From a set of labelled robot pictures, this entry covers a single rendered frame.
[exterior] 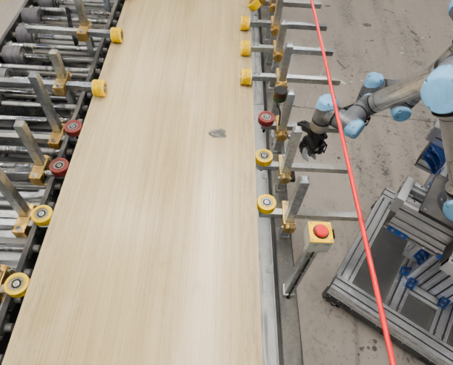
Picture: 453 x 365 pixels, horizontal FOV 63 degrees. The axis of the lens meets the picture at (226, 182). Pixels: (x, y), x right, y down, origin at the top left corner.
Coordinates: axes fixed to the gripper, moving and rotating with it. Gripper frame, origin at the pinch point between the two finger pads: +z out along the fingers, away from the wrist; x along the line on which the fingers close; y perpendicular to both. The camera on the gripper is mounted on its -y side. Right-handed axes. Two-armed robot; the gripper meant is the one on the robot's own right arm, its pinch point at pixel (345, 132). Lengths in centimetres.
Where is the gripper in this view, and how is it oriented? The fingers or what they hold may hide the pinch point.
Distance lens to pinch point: 200.4
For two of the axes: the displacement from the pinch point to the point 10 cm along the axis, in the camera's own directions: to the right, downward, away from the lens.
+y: 10.0, 0.5, 0.3
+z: -0.5, 5.8, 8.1
